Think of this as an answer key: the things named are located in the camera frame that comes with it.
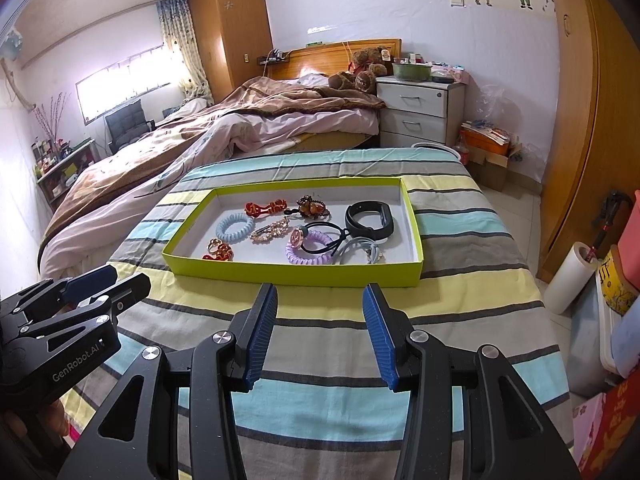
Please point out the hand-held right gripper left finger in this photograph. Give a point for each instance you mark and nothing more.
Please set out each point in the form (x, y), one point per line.
(262, 335)

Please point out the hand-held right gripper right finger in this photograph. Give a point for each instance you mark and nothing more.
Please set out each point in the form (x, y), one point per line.
(380, 335)

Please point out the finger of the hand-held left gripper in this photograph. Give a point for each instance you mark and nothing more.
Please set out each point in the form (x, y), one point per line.
(92, 279)
(125, 292)

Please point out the green-edged white box tray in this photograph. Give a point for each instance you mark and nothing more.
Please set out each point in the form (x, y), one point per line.
(225, 200)

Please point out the person's left hand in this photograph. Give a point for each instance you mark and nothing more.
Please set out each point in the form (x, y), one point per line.
(52, 417)

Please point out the striped tablecloth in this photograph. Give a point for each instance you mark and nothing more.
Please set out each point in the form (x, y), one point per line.
(325, 310)

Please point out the gold rhinestone hair clip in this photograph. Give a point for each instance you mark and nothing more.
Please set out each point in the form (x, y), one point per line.
(270, 231)

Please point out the cluttered white shelf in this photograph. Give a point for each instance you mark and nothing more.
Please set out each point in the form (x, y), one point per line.
(65, 175)

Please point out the black fitness band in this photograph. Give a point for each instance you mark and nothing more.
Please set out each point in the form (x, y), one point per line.
(357, 227)

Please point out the amber bead hair clip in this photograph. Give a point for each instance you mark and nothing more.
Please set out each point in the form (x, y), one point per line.
(312, 208)

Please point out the black office chair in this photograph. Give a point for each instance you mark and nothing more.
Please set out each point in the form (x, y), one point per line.
(127, 122)

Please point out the flower branches in vase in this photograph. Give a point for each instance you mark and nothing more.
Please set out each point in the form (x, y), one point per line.
(50, 115)

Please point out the white-rimmed trash bin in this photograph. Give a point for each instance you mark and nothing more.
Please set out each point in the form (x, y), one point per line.
(435, 147)

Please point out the window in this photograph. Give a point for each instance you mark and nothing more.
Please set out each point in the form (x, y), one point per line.
(120, 85)

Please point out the white paper roll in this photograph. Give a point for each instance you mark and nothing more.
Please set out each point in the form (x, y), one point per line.
(570, 280)

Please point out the cardboard box of books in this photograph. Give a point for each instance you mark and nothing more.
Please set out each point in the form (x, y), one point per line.
(492, 160)

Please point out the clear plastic storage container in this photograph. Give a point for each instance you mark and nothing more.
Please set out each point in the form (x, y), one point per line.
(590, 340)

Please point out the pink duvet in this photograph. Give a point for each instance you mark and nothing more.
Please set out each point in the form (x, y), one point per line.
(310, 127)

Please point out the white drawer nightstand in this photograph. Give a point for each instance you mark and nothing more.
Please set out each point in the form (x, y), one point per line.
(417, 110)

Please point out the pink box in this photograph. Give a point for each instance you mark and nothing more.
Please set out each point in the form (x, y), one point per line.
(590, 427)

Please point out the brown blanket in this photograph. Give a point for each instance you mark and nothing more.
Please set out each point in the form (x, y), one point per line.
(300, 97)

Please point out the yellow red paper bag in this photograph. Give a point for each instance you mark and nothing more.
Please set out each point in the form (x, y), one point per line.
(617, 285)

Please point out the floral curtain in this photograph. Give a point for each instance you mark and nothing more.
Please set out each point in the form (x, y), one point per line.
(182, 50)

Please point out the black red tool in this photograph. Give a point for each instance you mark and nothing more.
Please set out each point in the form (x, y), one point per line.
(607, 220)

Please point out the clear plastic bag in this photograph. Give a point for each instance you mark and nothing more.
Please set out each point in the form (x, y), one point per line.
(490, 105)

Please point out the brown teddy bear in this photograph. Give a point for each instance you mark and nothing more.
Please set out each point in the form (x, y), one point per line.
(362, 77)

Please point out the red gift box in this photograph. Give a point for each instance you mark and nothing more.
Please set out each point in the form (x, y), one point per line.
(620, 435)

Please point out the pink storage bin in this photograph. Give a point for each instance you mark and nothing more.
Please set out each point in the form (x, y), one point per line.
(631, 260)

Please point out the green basin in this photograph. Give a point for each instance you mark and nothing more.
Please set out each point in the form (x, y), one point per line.
(411, 71)

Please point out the power strip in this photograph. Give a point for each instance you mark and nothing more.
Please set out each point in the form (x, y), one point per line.
(274, 58)

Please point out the tall wooden cabinet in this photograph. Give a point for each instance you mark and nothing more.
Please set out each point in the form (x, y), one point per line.
(230, 35)

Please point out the wooden bed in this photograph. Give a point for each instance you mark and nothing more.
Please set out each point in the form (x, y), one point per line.
(320, 57)

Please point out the large wooden wardrobe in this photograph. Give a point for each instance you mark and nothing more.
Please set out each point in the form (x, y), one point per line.
(590, 110)

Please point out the wall fan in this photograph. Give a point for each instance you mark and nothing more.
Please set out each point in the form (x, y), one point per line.
(10, 42)

